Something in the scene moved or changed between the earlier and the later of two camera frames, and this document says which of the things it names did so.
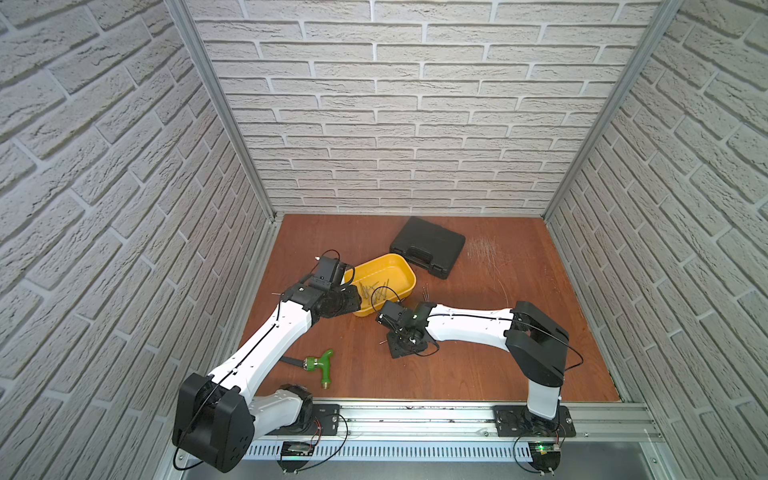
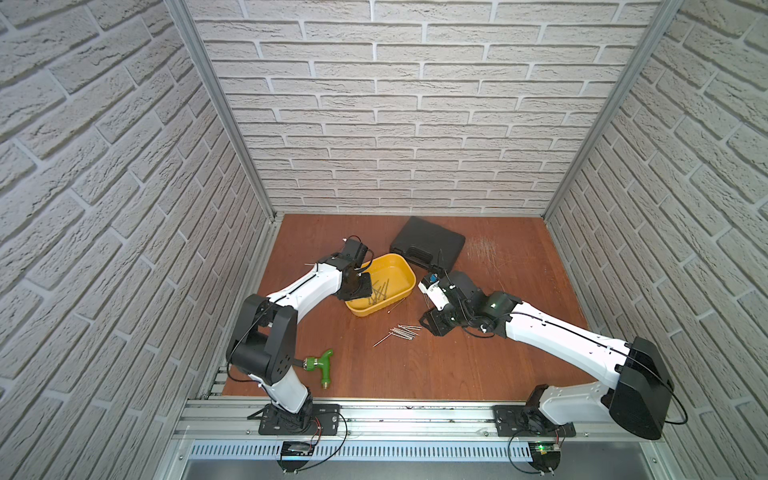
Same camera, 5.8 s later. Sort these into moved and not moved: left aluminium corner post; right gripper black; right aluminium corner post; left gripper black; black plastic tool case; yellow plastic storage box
Moved: left gripper black; right gripper black
Not moved: right aluminium corner post; black plastic tool case; yellow plastic storage box; left aluminium corner post
